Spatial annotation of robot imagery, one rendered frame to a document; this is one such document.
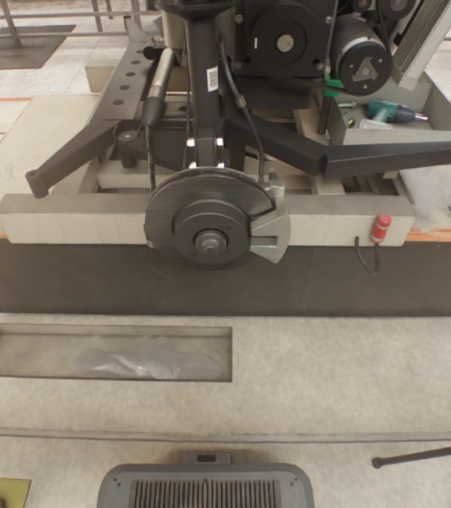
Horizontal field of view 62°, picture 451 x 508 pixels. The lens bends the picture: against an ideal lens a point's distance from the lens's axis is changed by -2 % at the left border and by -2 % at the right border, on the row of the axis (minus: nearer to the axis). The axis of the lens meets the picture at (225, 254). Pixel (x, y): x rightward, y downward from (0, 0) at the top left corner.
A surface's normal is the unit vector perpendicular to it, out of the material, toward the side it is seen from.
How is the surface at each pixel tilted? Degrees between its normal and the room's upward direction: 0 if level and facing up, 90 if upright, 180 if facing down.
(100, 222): 90
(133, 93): 0
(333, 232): 90
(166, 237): 90
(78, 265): 90
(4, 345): 0
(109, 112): 0
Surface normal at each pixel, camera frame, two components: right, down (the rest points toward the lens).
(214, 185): -0.01, 0.75
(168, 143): 0.00, -0.53
